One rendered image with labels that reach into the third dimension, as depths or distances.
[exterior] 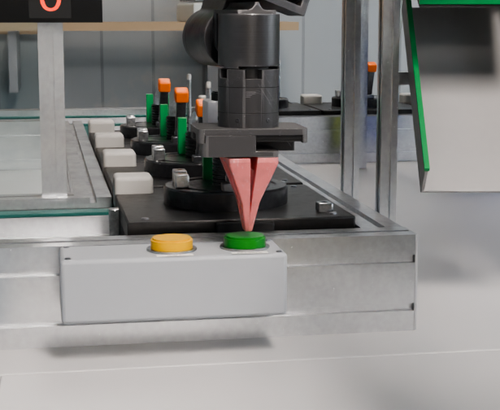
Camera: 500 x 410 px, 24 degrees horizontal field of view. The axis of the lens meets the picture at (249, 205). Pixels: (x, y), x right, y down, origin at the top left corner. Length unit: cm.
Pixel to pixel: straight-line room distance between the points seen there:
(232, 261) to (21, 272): 21
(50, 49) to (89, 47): 323
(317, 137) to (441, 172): 126
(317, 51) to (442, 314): 354
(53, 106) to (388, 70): 40
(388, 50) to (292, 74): 338
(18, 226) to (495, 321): 56
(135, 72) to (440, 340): 359
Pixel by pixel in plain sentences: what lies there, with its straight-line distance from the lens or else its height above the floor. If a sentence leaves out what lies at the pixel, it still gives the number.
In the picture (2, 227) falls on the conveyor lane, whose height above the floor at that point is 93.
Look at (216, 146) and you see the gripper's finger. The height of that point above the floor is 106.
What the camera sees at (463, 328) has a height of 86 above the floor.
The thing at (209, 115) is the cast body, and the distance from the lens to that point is 131.
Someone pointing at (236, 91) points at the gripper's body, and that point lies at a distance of 108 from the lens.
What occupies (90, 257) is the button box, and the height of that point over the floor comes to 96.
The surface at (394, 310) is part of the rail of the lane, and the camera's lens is 122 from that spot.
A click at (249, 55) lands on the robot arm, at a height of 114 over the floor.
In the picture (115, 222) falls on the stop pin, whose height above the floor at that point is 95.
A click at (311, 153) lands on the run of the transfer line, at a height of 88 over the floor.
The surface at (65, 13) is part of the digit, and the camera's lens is 140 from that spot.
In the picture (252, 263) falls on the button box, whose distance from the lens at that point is 110.
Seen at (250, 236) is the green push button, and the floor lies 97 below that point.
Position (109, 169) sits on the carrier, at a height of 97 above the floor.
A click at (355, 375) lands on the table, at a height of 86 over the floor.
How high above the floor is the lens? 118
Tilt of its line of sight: 9 degrees down
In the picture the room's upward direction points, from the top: straight up
